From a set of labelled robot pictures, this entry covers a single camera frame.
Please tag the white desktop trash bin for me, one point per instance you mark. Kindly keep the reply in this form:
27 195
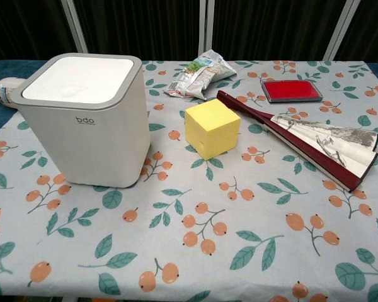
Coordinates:
91 141

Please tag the white plastic container lid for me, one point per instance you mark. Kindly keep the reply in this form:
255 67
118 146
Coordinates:
78 80

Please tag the yellow foam cube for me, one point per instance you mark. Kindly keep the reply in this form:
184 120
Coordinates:
211 127

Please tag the floral fruit-print tablecloth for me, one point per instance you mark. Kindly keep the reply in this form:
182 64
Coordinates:
208 220

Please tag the crumpled snack bag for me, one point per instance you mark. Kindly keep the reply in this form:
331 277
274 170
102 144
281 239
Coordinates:
200 74

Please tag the red ink pad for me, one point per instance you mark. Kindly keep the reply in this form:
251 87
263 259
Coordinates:
291 90

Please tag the folding paper fan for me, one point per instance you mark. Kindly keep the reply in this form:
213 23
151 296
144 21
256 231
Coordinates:
315 141

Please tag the white plastic bottle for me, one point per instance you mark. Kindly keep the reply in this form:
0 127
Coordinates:
4 91

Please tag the dark teal cloth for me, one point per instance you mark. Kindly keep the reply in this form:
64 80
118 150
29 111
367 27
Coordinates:
0 104

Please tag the grey metal frame post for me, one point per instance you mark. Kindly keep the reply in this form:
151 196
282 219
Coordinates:
73 25
207 25
341 28

